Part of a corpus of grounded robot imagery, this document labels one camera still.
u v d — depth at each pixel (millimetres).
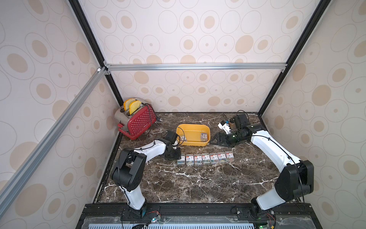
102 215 731
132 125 946
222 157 921
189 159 919
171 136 763
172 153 796
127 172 469
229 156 924
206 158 919
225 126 774
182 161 918
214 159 919
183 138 1029
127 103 970
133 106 947
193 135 1068
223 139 715
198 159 915
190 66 909
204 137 1018
